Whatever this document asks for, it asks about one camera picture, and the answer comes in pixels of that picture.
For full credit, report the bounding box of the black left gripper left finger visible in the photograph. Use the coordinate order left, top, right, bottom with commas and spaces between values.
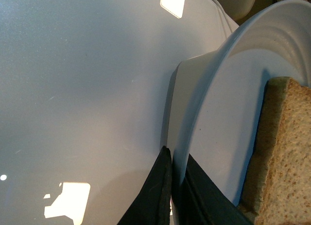
118, 146, 172, 225

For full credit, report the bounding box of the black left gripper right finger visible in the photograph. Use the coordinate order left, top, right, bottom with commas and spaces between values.
179, 156, 252, 225

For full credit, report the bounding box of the brown bread slice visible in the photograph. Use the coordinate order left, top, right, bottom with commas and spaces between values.
238, 77, 311, 225

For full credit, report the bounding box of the grey round plate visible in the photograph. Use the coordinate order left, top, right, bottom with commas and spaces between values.
167, 0, 311, 225

